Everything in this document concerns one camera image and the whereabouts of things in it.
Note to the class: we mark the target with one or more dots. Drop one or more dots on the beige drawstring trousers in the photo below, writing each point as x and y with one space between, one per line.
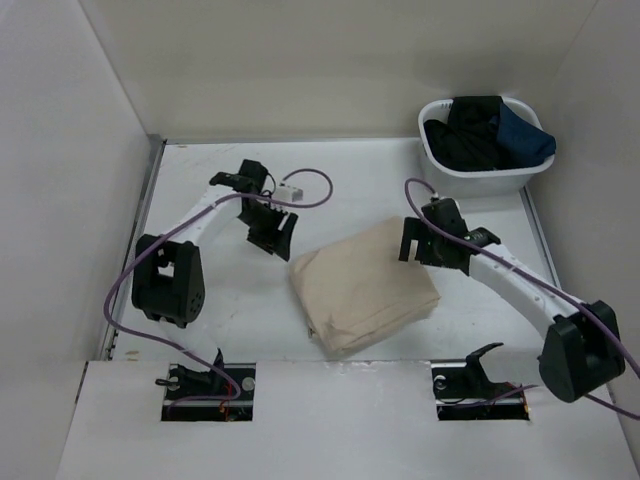
356 292

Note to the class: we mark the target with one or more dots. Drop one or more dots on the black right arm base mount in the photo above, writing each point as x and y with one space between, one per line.
488 384

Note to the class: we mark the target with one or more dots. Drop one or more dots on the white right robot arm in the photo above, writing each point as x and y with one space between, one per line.
580 350

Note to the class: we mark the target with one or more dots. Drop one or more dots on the white plastic laundry basket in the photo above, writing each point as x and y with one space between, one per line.
479 183

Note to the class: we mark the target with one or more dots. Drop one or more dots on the black trousers in basket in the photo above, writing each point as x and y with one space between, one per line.
466 141

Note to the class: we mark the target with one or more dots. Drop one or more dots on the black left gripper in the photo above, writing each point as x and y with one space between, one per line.
274 240

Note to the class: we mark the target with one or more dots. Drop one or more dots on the navy blue trousers in basket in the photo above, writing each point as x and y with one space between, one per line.
521 144

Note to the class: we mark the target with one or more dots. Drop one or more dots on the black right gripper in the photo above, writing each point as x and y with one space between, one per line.
412 230

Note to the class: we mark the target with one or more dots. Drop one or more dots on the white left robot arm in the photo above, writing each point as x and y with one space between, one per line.
168 284

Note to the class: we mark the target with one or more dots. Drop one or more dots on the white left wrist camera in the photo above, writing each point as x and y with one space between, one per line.
288 194

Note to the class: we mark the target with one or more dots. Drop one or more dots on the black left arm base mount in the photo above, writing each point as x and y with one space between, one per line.
205 396

